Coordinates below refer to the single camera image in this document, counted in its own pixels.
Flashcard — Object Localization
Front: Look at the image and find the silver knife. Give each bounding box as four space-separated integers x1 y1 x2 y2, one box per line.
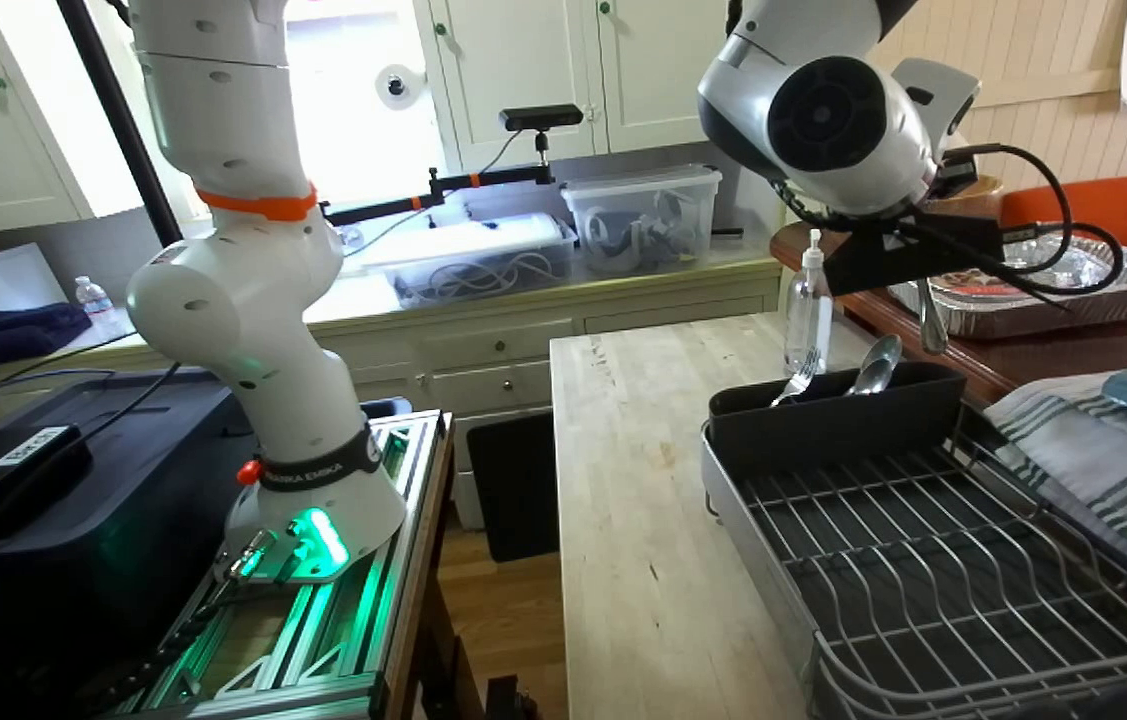
920 279 951 357

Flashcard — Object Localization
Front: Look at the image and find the silver spoon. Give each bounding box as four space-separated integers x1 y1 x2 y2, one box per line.
846 358 896 398
861 334 905 379

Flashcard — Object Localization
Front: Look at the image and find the clear spray bottle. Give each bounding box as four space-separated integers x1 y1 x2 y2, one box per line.
784 228 835 378

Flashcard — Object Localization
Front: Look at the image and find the brown wooden table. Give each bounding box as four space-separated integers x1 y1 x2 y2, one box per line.
769 218 1127 409

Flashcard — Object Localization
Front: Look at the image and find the silver fork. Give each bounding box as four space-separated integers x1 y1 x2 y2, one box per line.
770 345 822 409

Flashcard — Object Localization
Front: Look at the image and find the aluminium foil tray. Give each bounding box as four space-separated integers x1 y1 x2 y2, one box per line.
886 234 1127 342

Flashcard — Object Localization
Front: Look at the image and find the orange armchair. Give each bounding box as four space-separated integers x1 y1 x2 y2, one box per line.
1000 174 1127 333

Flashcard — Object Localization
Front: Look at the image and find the black utensil holder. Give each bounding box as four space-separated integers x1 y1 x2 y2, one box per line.
707 359 968 483

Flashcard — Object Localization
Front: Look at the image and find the striped dish towel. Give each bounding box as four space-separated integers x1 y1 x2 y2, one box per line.
982 371 1127 606

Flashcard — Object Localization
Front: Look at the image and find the tall clear plastic bin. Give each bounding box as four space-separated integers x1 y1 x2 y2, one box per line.
561 164 724 278

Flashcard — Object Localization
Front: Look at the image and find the metal dish rack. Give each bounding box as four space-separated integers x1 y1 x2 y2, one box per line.
700 358 1127 720

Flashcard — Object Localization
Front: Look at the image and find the white cabinet with drawers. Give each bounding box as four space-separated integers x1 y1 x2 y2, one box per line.
308 258 786 533

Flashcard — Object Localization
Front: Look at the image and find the flat clear plastic bin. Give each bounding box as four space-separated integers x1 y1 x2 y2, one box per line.
361 211 580 310

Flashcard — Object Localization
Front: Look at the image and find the black mat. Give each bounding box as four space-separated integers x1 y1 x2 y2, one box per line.
466 408 561 564

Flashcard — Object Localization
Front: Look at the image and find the window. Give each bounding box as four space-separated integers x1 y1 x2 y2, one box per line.
281 0 448 206

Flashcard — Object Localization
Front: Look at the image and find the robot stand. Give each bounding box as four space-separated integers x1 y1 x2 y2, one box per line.
108 405 456 720

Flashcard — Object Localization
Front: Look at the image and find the clear water bottle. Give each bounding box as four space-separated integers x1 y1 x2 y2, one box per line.
74 275 115 327

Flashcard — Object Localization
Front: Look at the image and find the black computer case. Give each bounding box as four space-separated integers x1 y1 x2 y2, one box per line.
0 368 259 706

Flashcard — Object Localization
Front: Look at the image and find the dark blue cloth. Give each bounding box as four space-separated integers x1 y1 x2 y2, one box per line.
0 302 94 372

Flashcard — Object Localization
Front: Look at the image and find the white microwave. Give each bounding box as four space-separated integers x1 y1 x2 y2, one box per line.
0 242 70 322

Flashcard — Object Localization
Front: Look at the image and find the camera on mount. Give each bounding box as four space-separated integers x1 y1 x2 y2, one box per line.
321 103 586 229

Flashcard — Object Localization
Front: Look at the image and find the black cable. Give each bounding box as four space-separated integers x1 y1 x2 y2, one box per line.
0 360 186 583

